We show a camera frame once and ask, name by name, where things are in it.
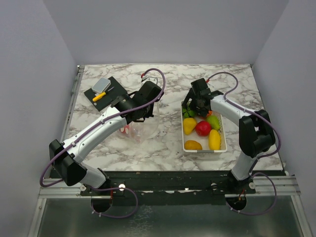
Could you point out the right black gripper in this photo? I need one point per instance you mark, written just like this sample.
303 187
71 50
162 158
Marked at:
202 112

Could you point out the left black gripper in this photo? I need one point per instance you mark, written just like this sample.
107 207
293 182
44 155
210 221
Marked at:
150 113

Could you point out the clear zip top bag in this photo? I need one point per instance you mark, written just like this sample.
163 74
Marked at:
141 131

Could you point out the red strawberry toy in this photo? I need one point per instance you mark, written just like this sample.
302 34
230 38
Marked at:
125 130

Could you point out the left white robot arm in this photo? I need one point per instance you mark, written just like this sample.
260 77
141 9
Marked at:
68 156

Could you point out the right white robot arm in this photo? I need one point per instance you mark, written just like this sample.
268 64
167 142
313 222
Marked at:
256 134

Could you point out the green pear toy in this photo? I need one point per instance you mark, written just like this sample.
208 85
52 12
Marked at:
214 122

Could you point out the red apple toy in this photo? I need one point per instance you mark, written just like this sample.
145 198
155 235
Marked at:
203 128

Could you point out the white plastic basket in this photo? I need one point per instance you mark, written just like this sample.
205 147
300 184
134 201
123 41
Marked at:
204 140

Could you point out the yellow lemon toy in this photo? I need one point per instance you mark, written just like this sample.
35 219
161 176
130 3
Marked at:
214 140

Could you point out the yellow orange mango toy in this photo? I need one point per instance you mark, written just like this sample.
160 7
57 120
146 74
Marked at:
192 145

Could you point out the grey plastic box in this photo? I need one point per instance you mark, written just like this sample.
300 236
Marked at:
101 85

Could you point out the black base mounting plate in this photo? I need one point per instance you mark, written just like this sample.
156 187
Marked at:
181 187

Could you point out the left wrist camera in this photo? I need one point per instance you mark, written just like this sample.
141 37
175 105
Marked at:
149 78

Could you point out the aluminium rail frame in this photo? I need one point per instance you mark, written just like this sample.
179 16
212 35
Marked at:
41 202

